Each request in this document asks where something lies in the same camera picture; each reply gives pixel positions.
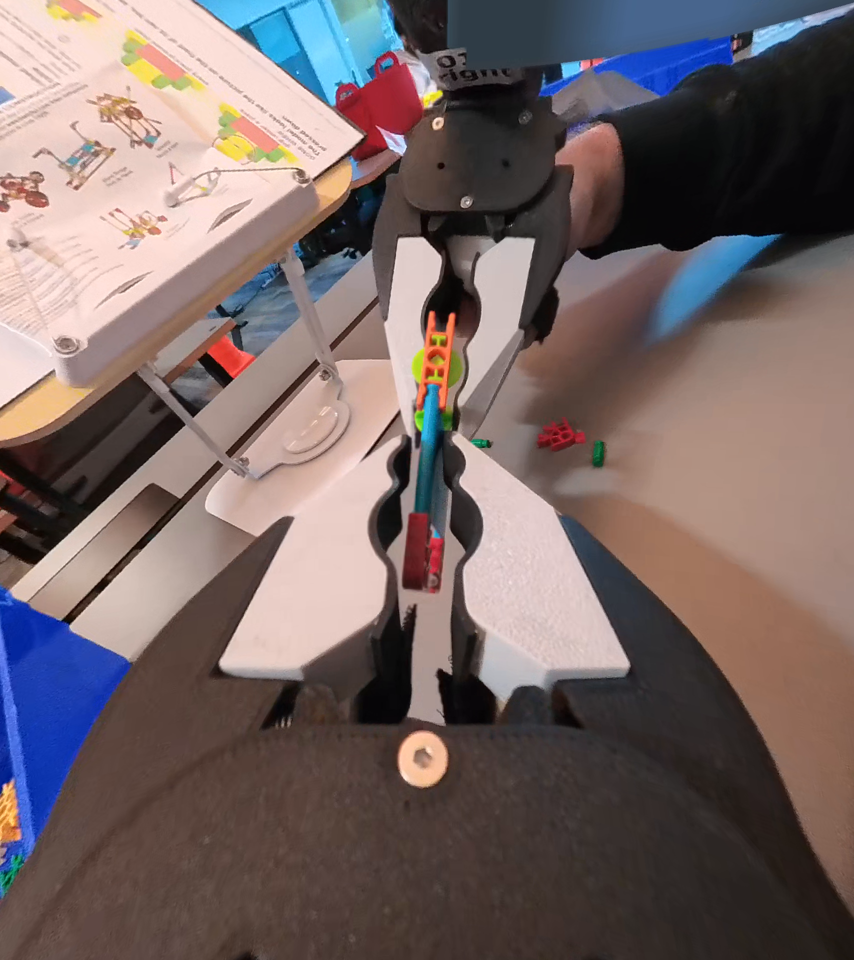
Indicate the red tote bag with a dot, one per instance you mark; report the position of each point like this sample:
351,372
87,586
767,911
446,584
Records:
386,105

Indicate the rectangular table hatch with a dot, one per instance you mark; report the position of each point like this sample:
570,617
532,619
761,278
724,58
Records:
89,555

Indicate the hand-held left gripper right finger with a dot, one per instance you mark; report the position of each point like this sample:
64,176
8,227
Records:
547,600

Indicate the teal plastic panel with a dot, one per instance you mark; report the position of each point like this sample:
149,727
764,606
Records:
431,450

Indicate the orange toy clip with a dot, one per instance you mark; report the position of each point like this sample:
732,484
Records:
429,352

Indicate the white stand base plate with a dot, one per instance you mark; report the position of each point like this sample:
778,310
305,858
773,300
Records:
307,480

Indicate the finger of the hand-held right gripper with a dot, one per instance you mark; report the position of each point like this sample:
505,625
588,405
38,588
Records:
506,300
408,300

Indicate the person's right forearm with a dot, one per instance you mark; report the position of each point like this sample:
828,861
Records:
757,135

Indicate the plain blue plastic bin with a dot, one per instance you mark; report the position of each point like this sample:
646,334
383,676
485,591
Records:
674,71

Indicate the blue plastic bin with label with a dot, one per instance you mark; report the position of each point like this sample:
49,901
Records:
59,690

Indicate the lime green spool rod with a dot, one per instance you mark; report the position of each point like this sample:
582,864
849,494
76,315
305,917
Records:
457,367

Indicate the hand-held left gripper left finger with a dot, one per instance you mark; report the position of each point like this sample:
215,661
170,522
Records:
307,600

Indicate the printed instruction sheet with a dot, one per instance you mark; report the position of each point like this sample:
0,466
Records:
97,150

